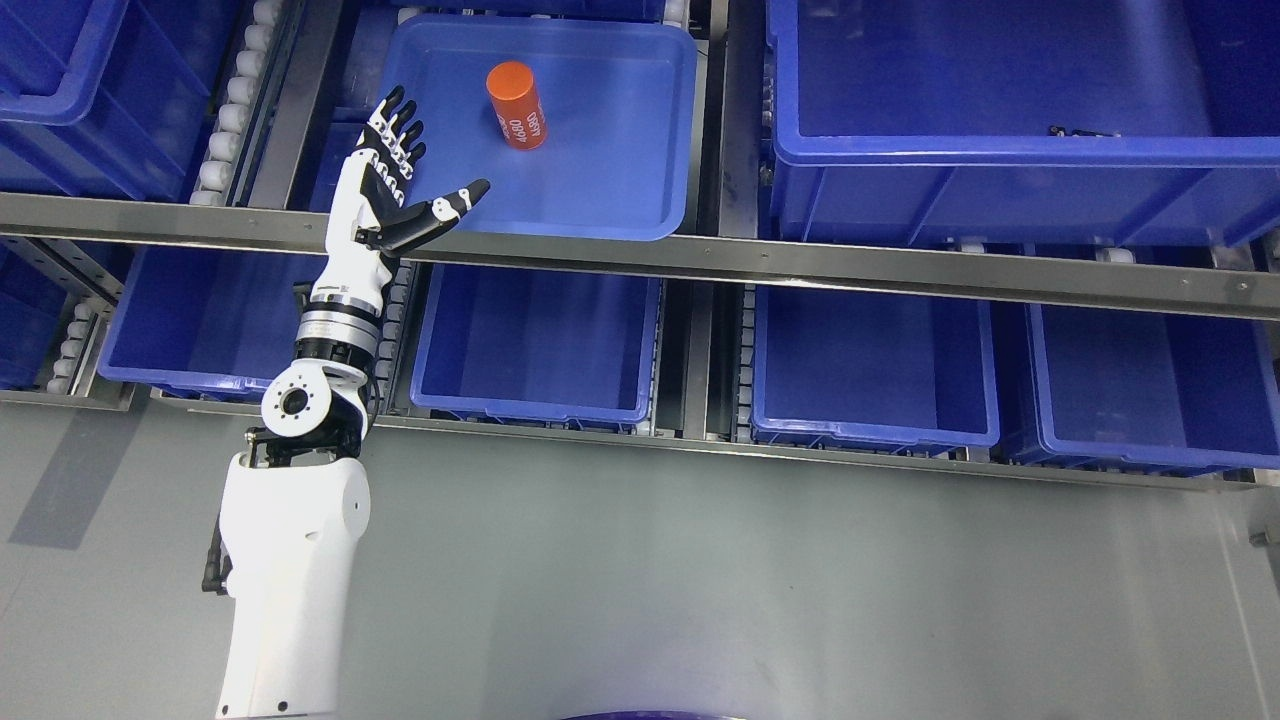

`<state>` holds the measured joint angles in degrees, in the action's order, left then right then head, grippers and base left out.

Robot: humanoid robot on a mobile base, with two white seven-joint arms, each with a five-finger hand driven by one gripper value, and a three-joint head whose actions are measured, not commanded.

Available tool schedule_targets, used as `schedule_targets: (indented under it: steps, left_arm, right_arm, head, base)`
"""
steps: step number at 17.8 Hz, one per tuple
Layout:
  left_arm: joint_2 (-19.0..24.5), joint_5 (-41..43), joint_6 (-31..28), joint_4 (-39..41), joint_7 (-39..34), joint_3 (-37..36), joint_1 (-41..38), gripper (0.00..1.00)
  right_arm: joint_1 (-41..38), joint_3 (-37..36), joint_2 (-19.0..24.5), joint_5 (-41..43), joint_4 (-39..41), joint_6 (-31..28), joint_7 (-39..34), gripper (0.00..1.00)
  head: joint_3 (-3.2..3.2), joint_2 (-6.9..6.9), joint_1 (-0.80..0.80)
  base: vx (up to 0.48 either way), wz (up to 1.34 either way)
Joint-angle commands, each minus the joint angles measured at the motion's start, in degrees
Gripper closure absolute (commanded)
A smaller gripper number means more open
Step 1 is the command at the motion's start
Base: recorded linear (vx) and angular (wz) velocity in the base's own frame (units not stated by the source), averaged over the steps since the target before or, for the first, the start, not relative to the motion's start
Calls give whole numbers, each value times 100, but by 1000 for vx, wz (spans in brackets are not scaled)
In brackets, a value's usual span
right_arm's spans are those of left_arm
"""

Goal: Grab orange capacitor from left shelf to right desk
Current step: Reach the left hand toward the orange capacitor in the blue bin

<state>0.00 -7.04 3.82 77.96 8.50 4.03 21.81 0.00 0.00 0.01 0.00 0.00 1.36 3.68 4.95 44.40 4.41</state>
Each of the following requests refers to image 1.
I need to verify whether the blue bin lower far right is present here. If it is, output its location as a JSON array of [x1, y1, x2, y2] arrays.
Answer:
[[992, 304, 1279, 477]]

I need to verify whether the blue bin lower left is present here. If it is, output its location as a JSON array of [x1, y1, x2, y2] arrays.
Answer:
[[99, 246, 325, 402]]

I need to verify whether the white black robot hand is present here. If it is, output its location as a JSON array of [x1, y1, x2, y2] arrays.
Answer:
[[311, 85, 492, 304]]

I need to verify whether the blue bin lower middle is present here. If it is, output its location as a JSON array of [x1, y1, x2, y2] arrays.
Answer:
[[410, 264, 662, 430]]

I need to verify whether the blue bin lower right-middle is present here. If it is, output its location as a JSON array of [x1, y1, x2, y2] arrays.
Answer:
[[750, 286, 1000, 455]]

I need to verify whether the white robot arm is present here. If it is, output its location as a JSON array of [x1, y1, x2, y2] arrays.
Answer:
[[201, 281, 385, 719]]

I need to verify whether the orange cylindrical capacitor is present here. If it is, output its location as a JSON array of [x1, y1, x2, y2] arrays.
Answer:
[[485, 60, 547, 151]]

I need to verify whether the small black tool in bin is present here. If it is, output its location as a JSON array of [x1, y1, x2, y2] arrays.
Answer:
[[1047, 126, 1121, 138]]

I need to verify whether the shallow blue plastic tray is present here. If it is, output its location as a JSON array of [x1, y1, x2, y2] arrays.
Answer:
[[380, 14, 699, 242]]

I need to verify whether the white roller conveyor track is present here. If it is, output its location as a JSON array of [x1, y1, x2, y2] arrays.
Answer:
[[188, 1, 285, 208]]

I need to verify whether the blue bin upper left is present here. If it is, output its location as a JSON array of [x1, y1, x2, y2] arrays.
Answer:
[[1, 1, 242, 202]]

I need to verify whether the large blue bin upper right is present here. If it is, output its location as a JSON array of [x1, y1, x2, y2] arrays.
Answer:
[[767, 1, 1279, 247]]

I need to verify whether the steel shelf front rail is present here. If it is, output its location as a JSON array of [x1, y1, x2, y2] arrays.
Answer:
[[1, 193, 1279, 322]]

